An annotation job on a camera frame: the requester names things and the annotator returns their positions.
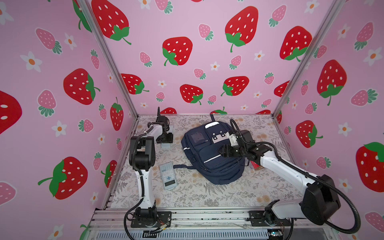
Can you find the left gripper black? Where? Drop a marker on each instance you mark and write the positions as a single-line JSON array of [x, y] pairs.
[[169, 140]]

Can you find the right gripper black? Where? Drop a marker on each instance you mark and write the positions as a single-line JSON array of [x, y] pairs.
[[226, 150]]

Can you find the light blue calculator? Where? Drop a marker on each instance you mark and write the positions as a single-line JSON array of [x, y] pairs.
[[168, 176]]

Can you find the navy blue student backpack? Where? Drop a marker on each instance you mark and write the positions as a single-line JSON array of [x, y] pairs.
[[201, 146]]

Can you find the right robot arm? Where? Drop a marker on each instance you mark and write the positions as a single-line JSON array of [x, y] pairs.
[[319, 201]]

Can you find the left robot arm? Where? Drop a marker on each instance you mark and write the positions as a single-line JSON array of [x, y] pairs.
[[142, 157]]

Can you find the red box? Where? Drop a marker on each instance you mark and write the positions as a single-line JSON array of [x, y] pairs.
[[255, 166]]

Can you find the floral table cloth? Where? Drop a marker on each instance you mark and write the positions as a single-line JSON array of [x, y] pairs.
[[253, 189]]

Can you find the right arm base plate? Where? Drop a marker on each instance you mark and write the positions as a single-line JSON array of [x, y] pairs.
[[266, 219]]

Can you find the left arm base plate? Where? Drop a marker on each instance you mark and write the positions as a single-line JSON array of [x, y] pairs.
[[151, 219]]

